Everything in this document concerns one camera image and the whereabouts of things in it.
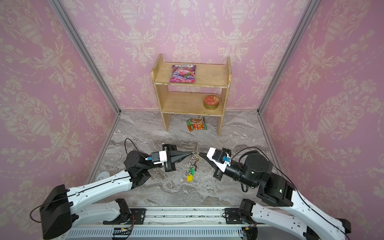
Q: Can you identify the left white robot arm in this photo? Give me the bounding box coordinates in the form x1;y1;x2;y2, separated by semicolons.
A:
36;144;192;240

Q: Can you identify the green orange snack packet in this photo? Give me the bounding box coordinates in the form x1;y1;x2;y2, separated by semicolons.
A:
187;117;207;132

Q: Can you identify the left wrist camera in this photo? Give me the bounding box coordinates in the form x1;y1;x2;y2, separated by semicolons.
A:
145;151;168;166

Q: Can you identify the aluminium corner post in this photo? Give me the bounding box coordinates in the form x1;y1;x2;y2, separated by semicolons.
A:
258;0;321;116
48;0;121;115

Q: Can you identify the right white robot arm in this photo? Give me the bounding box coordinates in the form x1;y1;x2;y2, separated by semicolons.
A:
199;147;352;240

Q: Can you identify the wooden two-tier shelf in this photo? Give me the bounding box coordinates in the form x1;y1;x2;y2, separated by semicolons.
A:
151;54;232;135

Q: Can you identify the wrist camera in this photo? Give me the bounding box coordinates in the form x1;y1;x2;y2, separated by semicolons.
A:
145;151;168;166
207;148;232;173

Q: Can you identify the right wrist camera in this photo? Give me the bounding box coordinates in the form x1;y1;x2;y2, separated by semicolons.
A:
207;148;232;173

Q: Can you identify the aluminium corner post right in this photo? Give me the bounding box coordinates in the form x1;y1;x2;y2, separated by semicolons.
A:
258;0;321;116

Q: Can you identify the round red gold tin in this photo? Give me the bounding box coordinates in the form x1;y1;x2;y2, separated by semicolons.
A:
203;95;220;111

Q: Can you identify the aluminium corner post left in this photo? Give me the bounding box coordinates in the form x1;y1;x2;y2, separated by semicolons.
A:
48;0;121;115

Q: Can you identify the yellow key tag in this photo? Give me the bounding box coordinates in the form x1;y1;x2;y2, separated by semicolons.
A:
187;175;194;183

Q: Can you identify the pink snack packet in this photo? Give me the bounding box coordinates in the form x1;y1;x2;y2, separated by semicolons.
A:
170;64;197;83

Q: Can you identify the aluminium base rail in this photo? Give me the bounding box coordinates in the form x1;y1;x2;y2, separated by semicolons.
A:
56;205;304;240

